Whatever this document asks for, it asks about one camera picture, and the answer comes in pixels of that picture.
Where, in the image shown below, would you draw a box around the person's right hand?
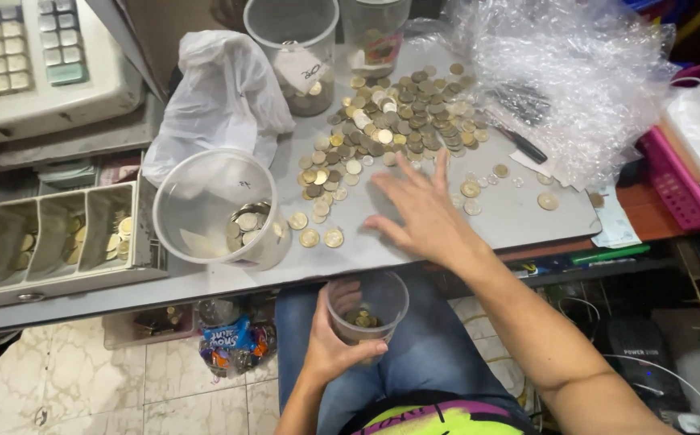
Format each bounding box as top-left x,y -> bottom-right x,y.
363,149 -> 487,270

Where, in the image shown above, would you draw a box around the person's left hand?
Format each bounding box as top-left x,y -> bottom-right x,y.
301,281 -> 388,387

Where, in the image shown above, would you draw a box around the small clear plastic cup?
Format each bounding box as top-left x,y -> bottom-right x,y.
325,270 -> 410,367

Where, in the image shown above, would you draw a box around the coins in small cup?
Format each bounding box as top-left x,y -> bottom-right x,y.
344,308 -> 382,330

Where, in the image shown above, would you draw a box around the bag of wrapped candies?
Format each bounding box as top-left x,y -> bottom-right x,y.
198,299 -> 278,380

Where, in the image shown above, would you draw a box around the person's blue jeans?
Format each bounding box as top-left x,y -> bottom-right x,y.
274,271 -> 533,435

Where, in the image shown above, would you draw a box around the pile of loose coins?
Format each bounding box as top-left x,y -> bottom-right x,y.
287,62 -> 561,249

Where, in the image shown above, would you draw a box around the white paper slip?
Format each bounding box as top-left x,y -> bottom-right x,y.
509,148 -> 575,189

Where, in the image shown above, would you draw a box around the person's neon yellow shirt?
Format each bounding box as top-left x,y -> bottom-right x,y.
339,391 -> 541,435

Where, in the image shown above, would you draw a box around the dark metal object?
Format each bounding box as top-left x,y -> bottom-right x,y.
487,80 -> 553,126

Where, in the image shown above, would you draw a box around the coins in wide tub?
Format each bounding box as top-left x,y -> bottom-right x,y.
224,202 -> 285,253

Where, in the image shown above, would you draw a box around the green marker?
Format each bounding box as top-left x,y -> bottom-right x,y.
570,244 -> 651,266

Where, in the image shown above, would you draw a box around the pale paper receipt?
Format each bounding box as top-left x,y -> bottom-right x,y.
590,183 -> 643,250

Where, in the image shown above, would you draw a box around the clear box of small items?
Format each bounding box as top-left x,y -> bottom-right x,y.
102,304 -> 198,351

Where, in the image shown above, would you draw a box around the clear container with colourful label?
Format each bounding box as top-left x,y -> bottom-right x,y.
339,0 -> 413,79

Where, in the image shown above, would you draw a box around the wide clear plastic tub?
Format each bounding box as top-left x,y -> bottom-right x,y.
152,149 -> 293,272

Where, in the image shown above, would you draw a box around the bubble wrap sheet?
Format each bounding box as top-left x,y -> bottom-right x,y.
407,0 -> 679,191

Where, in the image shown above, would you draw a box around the tall clear plastic container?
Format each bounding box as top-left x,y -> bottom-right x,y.
243,0 -> 340,118

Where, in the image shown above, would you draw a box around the pink plastic basket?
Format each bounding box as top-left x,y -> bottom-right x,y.
635,60 -> 700,233

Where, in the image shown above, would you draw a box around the black power unit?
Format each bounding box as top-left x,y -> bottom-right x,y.
605,316 -> 692,414

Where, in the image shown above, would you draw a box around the white plastic bag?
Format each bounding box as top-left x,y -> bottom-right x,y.
142,30 -> 296,188

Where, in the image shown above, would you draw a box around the coins in drawer tray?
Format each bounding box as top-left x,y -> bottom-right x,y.
0,208 -> 134,273

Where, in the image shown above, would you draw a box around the beige cash drawer tray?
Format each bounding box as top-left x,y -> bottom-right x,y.
0,154 -> 169,315

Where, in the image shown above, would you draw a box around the heap of colourful items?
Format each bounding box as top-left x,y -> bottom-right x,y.
622,0 -> 700,64

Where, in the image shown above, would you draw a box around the beige cash register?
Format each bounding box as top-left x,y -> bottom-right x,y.
0,0 -> 145,149

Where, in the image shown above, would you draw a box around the black handled pen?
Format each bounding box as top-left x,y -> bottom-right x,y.
484,109 -> 549,165

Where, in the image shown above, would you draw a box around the white cable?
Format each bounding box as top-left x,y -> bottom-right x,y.
602,352 -> 700,433

